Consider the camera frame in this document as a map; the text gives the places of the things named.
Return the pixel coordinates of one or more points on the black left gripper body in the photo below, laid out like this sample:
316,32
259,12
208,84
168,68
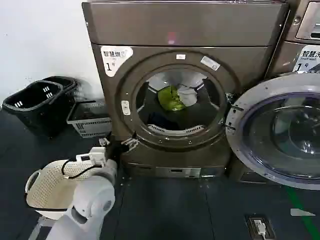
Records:
116,151

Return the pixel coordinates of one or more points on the green cloth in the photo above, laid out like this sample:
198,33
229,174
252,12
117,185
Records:
171,100

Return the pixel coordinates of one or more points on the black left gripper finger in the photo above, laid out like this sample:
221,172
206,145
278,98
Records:
129,144
104,142

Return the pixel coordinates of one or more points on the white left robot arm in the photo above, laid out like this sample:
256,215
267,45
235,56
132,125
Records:
87,200

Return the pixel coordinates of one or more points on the grey slotted plastic crate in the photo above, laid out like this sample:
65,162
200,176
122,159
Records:
92,126

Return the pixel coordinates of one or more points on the round glass dryer door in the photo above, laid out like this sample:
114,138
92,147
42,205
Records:
270,130

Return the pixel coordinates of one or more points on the floor socket box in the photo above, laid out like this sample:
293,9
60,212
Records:
271,226

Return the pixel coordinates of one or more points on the white cloth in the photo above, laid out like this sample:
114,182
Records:
188,96

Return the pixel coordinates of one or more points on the white plug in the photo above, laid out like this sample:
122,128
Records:
260,226

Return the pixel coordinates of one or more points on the grey dryer with closed panel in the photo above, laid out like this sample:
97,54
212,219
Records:
287,55

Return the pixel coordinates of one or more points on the large black plastic basket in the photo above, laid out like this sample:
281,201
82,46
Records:
37,112

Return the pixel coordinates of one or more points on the grey dryer with open drum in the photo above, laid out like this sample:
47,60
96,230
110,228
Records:
187,27

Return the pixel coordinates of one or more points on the dark blue cloth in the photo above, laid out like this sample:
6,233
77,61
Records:
162,121

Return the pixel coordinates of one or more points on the white perforated laundry basket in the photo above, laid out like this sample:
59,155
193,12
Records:
47,185

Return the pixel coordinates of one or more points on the white number label sticker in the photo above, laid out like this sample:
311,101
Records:
115,60
306,60

